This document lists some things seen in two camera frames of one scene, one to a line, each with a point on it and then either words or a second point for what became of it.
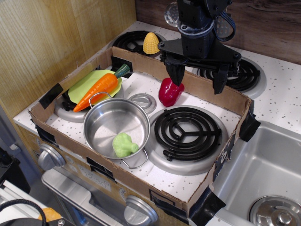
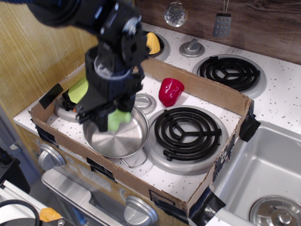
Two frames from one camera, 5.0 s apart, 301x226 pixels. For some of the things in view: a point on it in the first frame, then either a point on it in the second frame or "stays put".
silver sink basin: [268, 164] stays put
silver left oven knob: [49, 157] stays put
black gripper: [202, 51] → [108, 75]
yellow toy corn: [151, 44] stays put
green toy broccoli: [122, 146] → [116, 117]
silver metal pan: [107, 117] stays put
